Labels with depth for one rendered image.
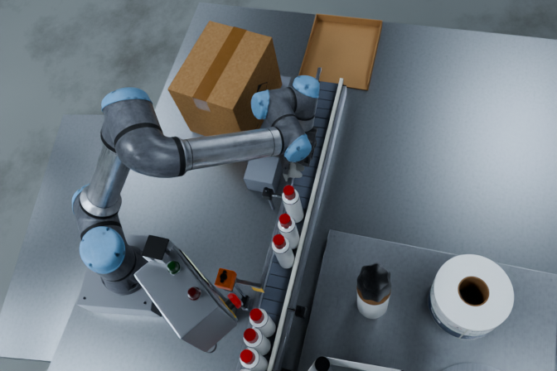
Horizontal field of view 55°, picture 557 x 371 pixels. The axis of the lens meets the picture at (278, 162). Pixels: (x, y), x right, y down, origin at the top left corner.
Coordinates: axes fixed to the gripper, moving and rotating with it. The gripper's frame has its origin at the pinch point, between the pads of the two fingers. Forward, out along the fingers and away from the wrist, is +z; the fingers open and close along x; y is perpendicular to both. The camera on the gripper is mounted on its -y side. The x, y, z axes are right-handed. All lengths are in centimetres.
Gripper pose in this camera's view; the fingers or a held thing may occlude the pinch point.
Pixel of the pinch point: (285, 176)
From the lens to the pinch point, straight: 170.5
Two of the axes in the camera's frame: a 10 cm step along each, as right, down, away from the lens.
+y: 9.6, 2.3, -1.3
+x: 2.4, -5.7, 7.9
